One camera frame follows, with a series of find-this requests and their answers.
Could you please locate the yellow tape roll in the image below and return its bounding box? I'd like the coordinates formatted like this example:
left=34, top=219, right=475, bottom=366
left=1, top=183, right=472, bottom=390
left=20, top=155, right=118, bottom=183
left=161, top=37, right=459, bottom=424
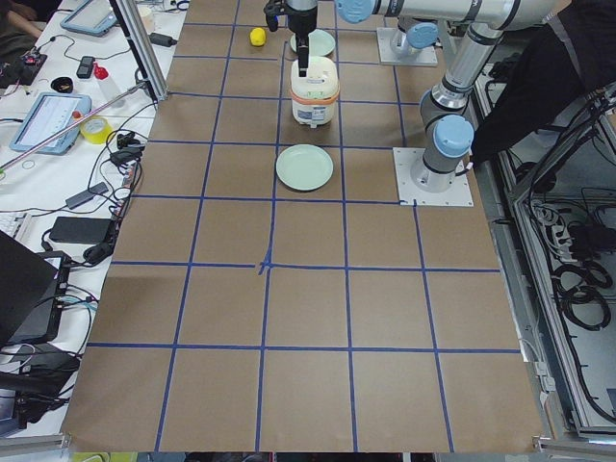
left=79, top=116, right=114, bottom=145

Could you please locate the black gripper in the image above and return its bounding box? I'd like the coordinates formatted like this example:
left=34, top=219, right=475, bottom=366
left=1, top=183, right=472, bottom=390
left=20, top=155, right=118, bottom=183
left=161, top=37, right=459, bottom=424
left=264, top=0, right=318, bottom=77

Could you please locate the black round dish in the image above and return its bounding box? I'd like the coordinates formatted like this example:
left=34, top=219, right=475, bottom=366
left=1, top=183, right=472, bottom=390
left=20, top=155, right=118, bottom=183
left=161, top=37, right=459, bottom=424
left=50, top=76, right=74, bottom=94

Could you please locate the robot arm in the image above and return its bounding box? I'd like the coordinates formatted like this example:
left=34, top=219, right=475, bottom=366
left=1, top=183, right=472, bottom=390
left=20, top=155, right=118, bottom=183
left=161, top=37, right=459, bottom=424
left=264, top=1, right=438, bottom=77
left=337, top=0, right=554, bottom=193

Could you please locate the person in black clothes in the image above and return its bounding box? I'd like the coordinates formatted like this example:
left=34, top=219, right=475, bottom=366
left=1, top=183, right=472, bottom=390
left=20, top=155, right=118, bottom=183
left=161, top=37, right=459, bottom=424
left=471, top=1, right=615, bottom=166

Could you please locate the blue tablet near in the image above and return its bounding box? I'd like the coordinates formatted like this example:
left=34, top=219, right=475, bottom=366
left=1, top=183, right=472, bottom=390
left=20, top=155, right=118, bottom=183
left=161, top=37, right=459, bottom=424
left=10, top=92, right=91, bottom=152

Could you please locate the black phone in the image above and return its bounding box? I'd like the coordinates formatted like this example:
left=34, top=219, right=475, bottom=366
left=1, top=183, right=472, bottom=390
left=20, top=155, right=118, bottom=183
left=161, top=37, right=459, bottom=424
left=76, top=56, right=95, bottom=79

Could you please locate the black laptop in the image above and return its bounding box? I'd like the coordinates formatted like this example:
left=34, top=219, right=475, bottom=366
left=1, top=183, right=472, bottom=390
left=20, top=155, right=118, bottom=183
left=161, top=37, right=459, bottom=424
left=1, top=233, right=69, bottom=347

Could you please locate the red capped spray bottle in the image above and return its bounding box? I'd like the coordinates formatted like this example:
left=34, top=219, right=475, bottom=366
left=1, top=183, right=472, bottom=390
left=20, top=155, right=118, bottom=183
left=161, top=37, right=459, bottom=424
left=93, top=62, right=125, bottom=116

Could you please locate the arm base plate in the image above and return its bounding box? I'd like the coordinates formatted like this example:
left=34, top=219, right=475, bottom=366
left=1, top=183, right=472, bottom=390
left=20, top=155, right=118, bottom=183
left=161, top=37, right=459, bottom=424
left=376, top=27, right=438, bottom=67
left=393, top=147, right=474, bottom=207

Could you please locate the blue tablet far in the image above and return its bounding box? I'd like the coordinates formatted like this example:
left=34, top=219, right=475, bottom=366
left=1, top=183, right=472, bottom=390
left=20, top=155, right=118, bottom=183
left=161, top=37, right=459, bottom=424
left=61, top=0, right=116, bottom=37

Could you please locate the aluminium frame post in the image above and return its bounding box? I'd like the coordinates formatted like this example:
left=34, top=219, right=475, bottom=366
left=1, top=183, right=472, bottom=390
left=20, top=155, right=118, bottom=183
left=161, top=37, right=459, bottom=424
left=110, top=0, right=167, bottom=102

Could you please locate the blue tablet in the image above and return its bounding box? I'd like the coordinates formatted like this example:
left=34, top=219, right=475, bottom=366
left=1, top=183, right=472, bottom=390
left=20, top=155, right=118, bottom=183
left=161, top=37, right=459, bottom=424
left=10, top=92, right=91, bottom=152
left=61, top=0, right=116, bottom=37

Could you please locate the white rice cooker orange handle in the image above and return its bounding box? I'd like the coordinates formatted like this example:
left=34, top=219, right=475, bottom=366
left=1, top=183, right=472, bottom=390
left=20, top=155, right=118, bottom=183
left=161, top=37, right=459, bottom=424
left=290, top=56, right=340, bottom=128

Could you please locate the green plate near arm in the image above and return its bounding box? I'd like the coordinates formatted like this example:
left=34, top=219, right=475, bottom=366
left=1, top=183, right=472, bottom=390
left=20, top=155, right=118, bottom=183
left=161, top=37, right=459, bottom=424
left=309, top=29, right=336, bottom=57
left=275, top=144, right=334, bottom=192

